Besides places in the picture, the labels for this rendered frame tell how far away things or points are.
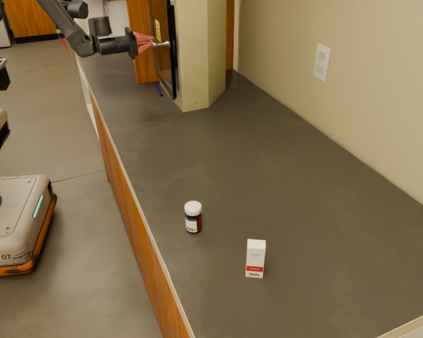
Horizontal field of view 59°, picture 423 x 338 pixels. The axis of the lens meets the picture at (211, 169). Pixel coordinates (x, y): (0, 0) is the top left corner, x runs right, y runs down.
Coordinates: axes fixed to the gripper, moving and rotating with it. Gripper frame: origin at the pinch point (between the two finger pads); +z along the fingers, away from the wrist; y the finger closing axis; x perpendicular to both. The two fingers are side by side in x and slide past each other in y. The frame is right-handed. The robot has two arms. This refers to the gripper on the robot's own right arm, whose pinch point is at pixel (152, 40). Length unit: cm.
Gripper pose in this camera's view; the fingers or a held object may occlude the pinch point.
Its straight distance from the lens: 148.8
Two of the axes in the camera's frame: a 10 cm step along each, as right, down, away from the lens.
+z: 9.2, -2.3, 3.1
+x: -3.9, -5.2, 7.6
